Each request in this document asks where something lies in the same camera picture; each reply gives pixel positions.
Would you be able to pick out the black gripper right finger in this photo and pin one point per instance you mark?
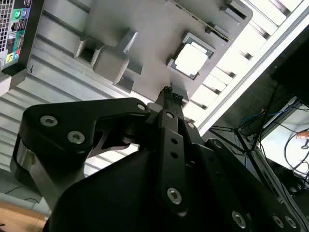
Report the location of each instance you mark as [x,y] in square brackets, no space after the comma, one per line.
[241,183]

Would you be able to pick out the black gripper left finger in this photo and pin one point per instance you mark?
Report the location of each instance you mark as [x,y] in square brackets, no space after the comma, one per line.
[60,120]

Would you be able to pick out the CPU with silver top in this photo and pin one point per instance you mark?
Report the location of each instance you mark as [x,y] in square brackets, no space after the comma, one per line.
[190,58]

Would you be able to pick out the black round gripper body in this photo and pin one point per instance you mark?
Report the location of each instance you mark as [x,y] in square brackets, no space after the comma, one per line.
[108,205]

